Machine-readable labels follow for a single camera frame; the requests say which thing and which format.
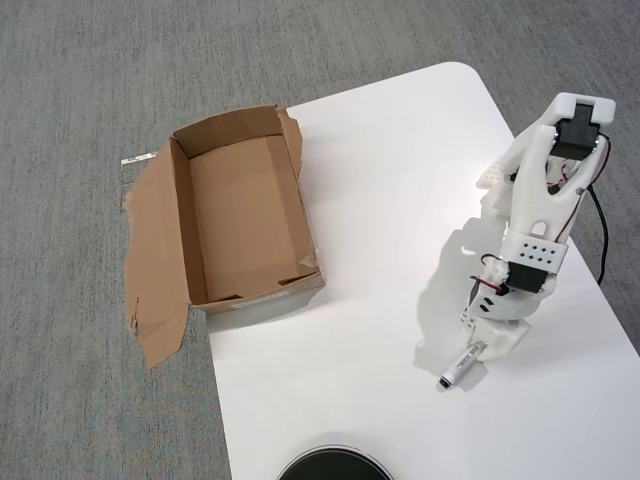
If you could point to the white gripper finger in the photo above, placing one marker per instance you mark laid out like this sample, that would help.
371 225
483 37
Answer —
467 320
495 354

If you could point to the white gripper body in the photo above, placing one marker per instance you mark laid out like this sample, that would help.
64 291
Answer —
501 338

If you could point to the white marker pen black cap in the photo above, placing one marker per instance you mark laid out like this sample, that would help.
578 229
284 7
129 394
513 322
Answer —
460 367

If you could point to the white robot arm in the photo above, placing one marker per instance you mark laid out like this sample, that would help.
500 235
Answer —
532 200

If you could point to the open brown cardboard box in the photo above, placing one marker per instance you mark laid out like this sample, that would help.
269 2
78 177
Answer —
240 210

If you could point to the black round disc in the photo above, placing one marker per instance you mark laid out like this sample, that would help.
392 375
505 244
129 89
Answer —
335 465

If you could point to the white paper strip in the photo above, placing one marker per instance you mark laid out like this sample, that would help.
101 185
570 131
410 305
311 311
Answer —
137 159

